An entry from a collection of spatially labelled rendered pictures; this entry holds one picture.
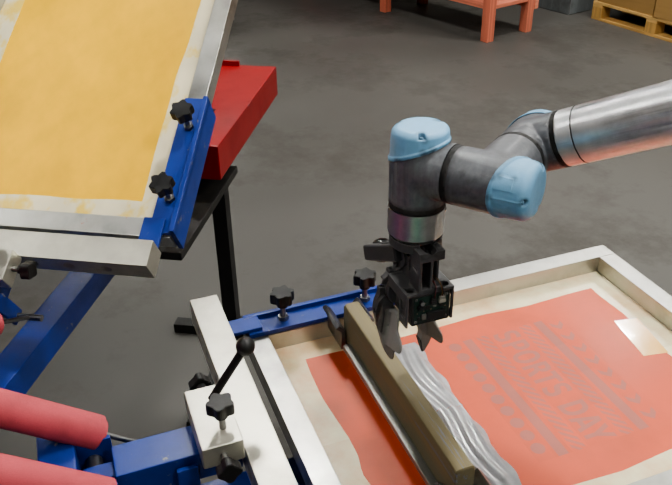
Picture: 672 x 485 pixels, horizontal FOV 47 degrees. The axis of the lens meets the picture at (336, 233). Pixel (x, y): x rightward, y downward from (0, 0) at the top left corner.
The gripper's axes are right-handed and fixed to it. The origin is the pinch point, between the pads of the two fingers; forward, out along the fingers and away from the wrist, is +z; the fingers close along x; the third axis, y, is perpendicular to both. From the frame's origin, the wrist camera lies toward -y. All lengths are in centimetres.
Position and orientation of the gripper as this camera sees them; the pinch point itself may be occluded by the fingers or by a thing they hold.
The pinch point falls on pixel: (404, 344)
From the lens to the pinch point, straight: 115.4
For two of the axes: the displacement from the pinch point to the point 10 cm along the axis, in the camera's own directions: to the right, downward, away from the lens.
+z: 0.2, 8.7, 4.9
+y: 3.5, 4.5, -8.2
